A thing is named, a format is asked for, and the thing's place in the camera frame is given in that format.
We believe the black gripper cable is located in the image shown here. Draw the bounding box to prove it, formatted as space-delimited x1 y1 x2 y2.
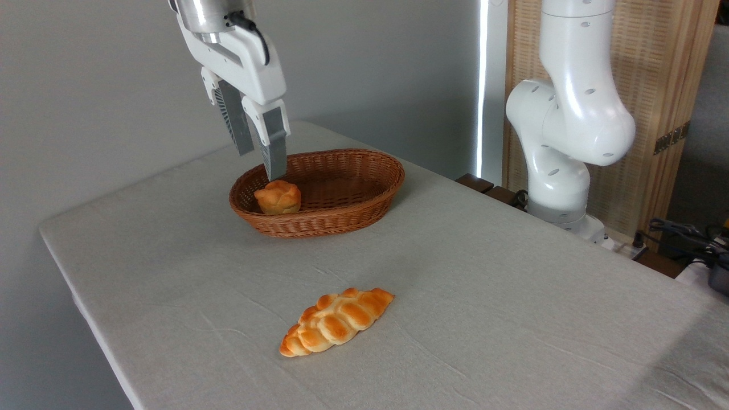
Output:
227 11 271 66

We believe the black cable bundle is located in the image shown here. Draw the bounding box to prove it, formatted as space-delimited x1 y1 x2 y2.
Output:
632 218 729 268

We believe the light grey tablecloth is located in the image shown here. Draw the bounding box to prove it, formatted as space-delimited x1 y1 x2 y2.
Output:
39 120 729 410

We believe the long braided bread loaf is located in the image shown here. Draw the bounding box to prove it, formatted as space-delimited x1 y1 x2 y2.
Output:
279 288 395 358

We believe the dark brown wooden furniture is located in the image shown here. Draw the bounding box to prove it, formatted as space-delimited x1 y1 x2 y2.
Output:
456 174 528 211

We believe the small round knotted bread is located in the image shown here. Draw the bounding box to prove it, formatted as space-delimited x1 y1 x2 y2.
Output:
254 180 302 216

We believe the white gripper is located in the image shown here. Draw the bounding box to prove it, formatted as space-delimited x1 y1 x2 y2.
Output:
176 14 290 182

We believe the brown woven wicker basket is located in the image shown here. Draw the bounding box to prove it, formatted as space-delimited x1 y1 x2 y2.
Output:
229 149 406 238

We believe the metal screen hinge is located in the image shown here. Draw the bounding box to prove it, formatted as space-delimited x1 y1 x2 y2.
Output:
654 121 691 155

